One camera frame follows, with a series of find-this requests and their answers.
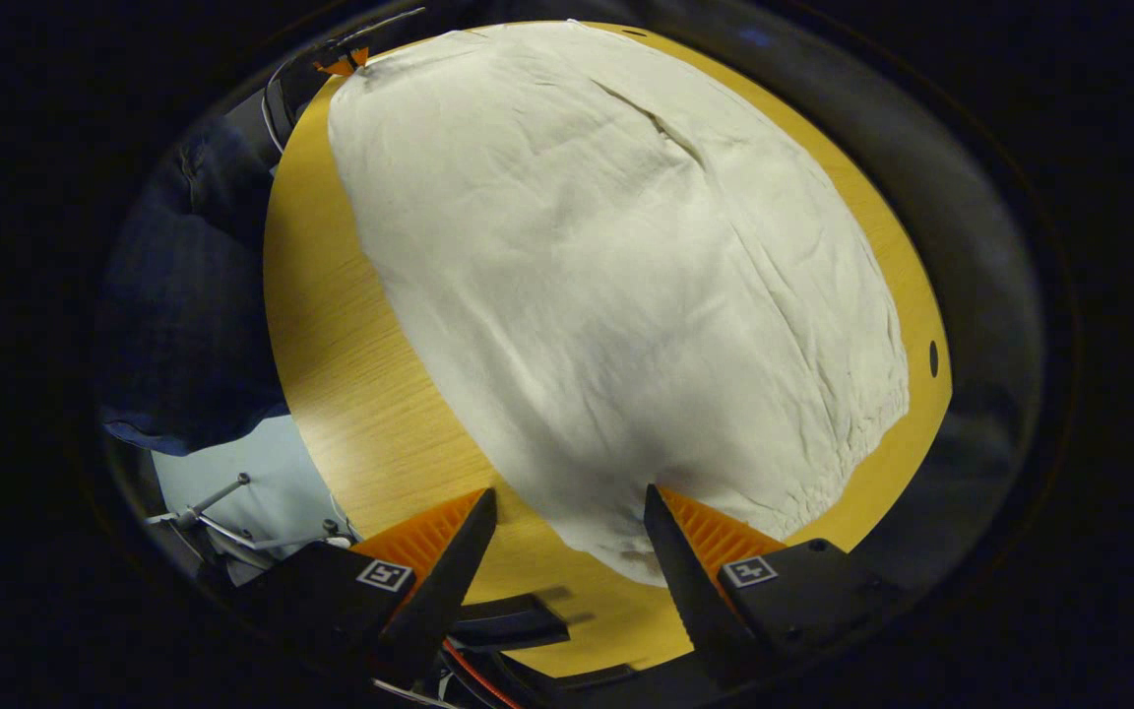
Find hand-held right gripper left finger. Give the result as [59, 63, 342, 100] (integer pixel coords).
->
[232, 487, 499, 690]

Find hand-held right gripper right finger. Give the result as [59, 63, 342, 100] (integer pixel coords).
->
[644, 483, 908, 690]

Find white jeans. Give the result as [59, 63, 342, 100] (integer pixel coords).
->
[328, 20, 911, 589]

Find person's dark blue clothing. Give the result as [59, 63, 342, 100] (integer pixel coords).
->
[99, 118, 292, 459]

